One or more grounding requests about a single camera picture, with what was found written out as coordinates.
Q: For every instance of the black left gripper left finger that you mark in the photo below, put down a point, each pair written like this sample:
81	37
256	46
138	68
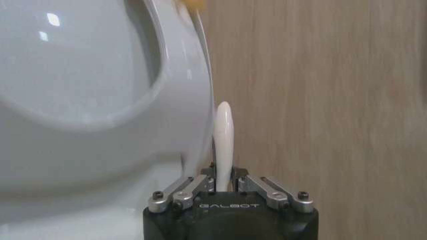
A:
190	186

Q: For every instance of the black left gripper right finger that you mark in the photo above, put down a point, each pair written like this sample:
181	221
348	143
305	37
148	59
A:
266	187

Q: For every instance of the white ceramic toilet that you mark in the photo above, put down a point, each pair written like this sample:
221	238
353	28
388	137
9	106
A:
100	107

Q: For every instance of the yellow brush bristles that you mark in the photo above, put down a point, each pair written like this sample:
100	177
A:
193	3

